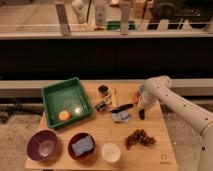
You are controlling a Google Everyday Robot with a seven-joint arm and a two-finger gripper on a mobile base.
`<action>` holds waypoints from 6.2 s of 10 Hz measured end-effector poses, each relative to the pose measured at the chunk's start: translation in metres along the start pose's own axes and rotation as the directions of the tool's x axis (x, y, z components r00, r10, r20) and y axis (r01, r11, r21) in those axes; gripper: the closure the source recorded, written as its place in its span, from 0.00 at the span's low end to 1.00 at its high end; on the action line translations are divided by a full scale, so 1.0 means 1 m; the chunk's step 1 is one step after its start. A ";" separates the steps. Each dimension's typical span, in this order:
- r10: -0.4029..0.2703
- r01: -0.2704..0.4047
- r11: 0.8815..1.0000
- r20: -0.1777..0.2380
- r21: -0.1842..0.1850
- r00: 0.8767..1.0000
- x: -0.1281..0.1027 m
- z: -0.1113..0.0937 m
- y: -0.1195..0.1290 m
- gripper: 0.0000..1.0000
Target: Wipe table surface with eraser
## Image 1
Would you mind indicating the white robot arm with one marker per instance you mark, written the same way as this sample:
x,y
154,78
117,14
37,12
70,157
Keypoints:
x,y
200,119

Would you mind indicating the blue sponge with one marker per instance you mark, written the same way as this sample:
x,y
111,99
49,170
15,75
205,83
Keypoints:
x,y
83,145

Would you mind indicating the wooden stick utensil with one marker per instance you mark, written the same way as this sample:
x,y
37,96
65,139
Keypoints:
x,y
114,98

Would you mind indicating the green plastic tray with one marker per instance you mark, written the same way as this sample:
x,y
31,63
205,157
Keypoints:
x,y
68,95

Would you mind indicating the white cup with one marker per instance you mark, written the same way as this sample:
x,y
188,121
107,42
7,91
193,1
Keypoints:
x,y
111,152

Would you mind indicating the bunch of brown grapes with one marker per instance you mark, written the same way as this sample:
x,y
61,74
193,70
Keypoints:
x,y
139,136

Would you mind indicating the black handled eraser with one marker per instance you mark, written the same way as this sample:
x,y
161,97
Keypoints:
x,y
121,108

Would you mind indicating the purple bowl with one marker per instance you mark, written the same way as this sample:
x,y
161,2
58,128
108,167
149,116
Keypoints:
x,y
43,146

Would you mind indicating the grey cloth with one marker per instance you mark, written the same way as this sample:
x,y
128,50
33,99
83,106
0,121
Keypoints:
x,y
121,117

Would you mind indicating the blue grey small bowl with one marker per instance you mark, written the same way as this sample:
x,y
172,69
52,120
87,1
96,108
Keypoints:
x,y
141,90

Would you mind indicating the metal clip tool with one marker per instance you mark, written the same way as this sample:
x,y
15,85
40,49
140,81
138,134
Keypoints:
x,y
103,105

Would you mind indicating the small dark cup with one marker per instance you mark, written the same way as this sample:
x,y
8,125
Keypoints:
x,y
103,90

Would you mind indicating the orange fruit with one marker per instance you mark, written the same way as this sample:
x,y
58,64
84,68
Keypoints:
x,y
64,115

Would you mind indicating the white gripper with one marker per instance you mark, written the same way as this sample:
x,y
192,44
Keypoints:
x,y
146,101

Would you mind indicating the orange carrot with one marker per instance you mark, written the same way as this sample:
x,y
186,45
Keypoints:
x,y
136,97

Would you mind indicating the dark red bowl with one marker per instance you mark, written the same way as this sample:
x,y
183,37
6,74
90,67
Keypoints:
x,y
73,140

